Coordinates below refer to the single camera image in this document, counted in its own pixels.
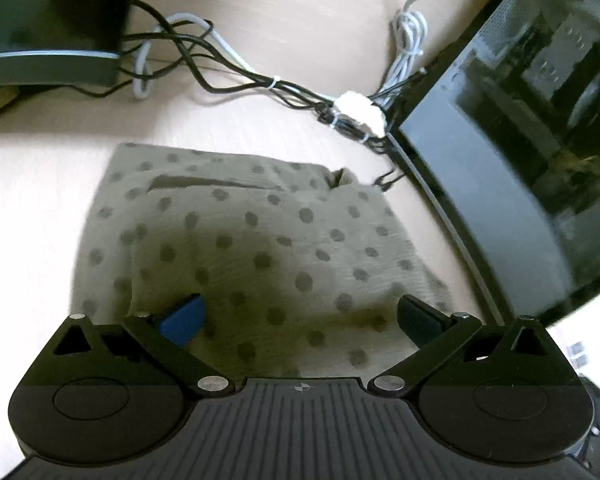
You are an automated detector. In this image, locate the white computer case glass panel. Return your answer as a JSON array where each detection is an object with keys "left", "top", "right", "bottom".
[{"left": 384, "top": 0, "right": 600, "bottom": 332}]

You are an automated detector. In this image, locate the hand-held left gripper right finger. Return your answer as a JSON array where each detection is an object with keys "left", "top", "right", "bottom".
[{"left": 367, "top": 294, "right": 577, "bottom": 402}]

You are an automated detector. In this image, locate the white cardboard box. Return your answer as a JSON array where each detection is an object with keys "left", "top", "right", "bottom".
[{"left": 546, "top": 285, "right": 600, "bottom": 378}]

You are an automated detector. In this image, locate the grey-white looped cable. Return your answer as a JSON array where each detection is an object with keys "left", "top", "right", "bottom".
[{"left": 131, "top": 12, "right": 263, "bottom": 99}]

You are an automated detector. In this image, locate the tan dotted garment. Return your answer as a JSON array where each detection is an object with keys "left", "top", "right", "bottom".
[{"left": 69, "top": 142, "right": 457, "bottom": 380}]

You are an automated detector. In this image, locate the black cable bundle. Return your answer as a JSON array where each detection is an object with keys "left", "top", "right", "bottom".
[{"left": 75, "top": 0, "right": 428, "bottom": 161}]

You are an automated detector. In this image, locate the crumpled white tissue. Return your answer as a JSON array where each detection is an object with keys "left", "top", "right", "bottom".
[{"left": 336, "top": 91, "right": 387, "bottom": 137}]

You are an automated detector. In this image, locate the black audio jack cable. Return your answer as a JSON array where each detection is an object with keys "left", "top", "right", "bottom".
[{"left": 374, "top": 168, "right": 407, "bottom": 194}]

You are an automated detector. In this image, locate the black computer monitor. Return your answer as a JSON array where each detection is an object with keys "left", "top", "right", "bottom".
[{"left": 0, "top": 0, "right": 147, "bottom": 89}]

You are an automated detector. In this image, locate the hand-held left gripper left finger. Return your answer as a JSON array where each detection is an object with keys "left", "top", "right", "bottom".
[{"left": 26, "top": 293, "right": 235, "bottom": 402}]

